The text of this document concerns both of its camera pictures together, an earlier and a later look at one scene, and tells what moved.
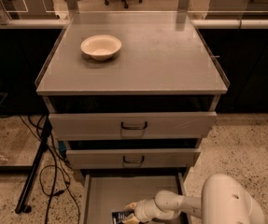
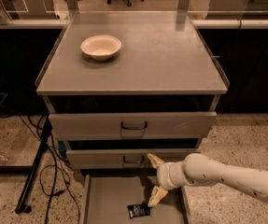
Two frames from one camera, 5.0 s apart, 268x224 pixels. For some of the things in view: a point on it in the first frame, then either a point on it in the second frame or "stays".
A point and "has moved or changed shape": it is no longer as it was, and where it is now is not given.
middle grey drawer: x=96 y=159 stays
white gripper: x=144 y=211 to x=163 y=175
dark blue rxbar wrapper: x=117 y=217 has moved or changed shape
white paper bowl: x=101 y=47 stays
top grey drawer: x=67 y=126 stays
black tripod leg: x=21 y=206 stays
